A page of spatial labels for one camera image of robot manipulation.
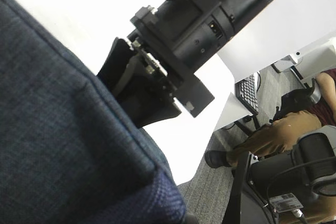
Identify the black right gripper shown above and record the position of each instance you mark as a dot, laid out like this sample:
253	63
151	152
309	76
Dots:
182	35

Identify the dark blue lunch bag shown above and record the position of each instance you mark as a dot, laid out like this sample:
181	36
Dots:
69	153

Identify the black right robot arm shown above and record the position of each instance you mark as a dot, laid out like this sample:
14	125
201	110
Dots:
156	63

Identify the black keyboard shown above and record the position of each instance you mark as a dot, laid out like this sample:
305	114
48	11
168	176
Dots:
245	92

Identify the seated person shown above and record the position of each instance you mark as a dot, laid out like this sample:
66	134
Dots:
283	134

